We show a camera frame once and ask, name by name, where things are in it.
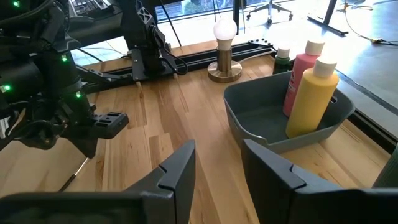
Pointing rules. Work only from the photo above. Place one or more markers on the office chair star base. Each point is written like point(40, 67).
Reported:
point(270, 7)

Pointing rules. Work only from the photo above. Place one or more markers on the large yellow paint bottle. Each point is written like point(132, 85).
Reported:
point(311, 102)

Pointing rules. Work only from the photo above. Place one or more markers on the black keyboard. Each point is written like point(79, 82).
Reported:
point(90, 6)

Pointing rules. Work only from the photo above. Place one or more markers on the black standing desk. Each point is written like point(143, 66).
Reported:
point(328, 25)

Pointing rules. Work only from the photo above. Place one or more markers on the large pink paint bottle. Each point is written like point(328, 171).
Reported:
point(298, 77)

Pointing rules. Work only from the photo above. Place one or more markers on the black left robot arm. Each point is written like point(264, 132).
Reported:
point(146, 53)

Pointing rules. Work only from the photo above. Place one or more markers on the grey-teal plastic bin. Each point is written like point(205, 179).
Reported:
point(255, 118)

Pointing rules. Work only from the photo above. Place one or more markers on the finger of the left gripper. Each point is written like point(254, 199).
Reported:
point(110, 126)
point(87, 147)

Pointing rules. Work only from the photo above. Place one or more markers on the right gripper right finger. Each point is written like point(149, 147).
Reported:
point(311, 205)

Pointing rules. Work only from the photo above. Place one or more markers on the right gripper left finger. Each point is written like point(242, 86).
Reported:
point(109, 208)

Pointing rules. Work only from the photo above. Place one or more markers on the small green paint bottle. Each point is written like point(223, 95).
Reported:
point(281, 63)

